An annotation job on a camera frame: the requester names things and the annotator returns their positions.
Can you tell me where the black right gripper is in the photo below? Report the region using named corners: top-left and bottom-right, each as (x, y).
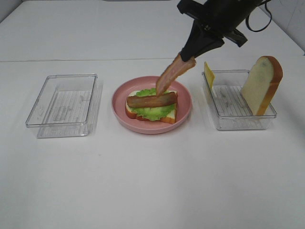
top-left (177, 0), bottom-right (260, 61)

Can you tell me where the yellow cheese slice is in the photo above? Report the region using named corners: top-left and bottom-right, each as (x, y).
top-left (203, 62), bottom-right (215, 90)

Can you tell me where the pink bacon strip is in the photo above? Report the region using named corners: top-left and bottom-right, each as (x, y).
top-left (155, 53), bottom-right (196, 96)

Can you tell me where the bread slice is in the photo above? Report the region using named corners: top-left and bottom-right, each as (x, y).
top-left (241, 56), bottom-right (283, 116)
top-left (124, 89), bottom-right (178, 125)

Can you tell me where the green lettuce leaf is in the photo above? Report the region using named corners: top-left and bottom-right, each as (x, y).
top-left (130, 87), bottom-right (176, 122)

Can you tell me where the brown bacon strip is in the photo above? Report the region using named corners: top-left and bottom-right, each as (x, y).
top-left (126, 91), bottom-right (178, 108)

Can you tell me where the pink plate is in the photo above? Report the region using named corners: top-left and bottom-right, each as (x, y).
top-left (112, 76), bottom-right (192, 134)

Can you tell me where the clear right plastic tray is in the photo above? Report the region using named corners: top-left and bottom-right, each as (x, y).
top-left (202, 70), bottom-right (277, 131)

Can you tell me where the clear plastic tray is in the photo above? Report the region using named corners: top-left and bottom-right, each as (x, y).
top-left (25, 73), bottom-right (103, 138)
top-left (202, 70), bottom-right (277, 131)

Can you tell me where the clear left plastic tray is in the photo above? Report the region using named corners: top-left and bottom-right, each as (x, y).
top-left (25, 73), bottom-right (103, 138)

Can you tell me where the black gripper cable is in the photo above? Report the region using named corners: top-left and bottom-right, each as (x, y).
top-left (245, 0), bottom-right (273, 32)

